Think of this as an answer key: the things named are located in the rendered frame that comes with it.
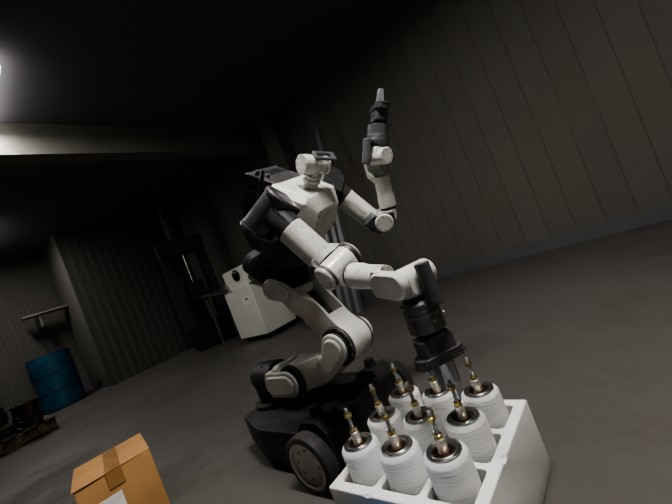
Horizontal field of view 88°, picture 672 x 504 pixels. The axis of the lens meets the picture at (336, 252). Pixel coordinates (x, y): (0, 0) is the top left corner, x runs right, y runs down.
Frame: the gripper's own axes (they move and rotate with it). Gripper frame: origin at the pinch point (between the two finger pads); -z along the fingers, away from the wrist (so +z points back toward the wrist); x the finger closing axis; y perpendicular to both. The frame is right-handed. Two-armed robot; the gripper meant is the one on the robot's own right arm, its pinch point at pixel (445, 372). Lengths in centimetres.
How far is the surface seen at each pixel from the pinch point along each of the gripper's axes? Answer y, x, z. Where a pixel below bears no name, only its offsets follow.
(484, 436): 4.7, -0.8, -14.2
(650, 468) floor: 11, -33, -36
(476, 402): -3.4, -6.4, -11.7
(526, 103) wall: -174, -256, 100
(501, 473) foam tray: 10.2, 1.5, -18.6
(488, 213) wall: -229, -220, 17
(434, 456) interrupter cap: 6.8, 12.3, -10.7
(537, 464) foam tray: 0.4, -13.4, -29.8
